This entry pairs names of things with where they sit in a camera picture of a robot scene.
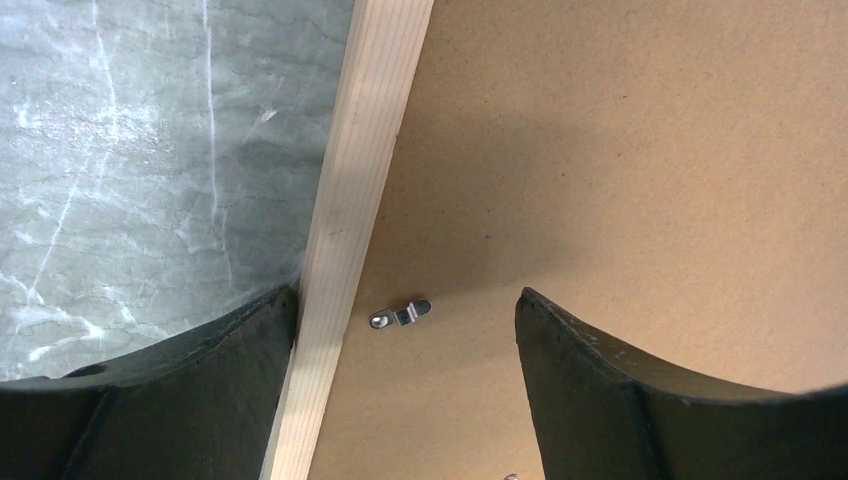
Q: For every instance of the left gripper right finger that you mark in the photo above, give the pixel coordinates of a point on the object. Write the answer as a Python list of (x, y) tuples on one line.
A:
[(602, 408)]

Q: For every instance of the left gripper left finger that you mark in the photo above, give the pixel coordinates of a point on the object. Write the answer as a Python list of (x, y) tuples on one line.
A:
[(199, 405)]

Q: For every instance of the brown backing board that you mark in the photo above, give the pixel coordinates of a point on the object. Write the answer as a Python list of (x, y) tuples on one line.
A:
[(673, 173)]

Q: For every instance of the wooden picture frame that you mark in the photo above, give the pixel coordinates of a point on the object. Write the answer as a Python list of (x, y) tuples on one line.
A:
[(381, 55)]

